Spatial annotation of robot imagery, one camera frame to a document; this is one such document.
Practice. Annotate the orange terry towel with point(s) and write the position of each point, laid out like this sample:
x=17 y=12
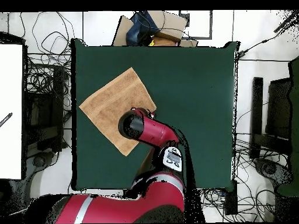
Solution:
x=112 y=105

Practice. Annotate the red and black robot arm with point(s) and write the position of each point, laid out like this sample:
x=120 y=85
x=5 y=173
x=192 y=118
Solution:
x=158 y=133

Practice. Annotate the flat brown cardboard sheet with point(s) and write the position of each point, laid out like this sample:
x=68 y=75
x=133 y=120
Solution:
x=122 y=30

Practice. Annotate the dark green table cloth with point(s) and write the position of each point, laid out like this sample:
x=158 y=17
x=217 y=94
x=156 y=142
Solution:
x=186 y=93

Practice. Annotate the blue garment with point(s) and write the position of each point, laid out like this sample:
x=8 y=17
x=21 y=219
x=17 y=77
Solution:
x=137 y=30

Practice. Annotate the brown cardboard box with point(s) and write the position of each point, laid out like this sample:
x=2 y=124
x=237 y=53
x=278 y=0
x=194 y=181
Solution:
x=170 y=23

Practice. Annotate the black equipment stand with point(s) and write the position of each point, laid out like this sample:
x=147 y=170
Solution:
x=44 y=112

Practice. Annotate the black upright bar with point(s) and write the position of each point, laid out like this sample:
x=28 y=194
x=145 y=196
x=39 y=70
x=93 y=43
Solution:
x=257 y=105

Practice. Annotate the black box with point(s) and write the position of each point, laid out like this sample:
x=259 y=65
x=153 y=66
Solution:
x=231 y=200

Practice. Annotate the white panel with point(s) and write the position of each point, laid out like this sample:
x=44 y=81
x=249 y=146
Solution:
x=10 y=105

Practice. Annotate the striped black rod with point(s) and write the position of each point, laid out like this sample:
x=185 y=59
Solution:
x=6 y=119

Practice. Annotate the black pedestal leg with foot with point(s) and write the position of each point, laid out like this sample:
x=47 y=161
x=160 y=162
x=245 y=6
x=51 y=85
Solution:
x=271 y=169
x=38 y=161

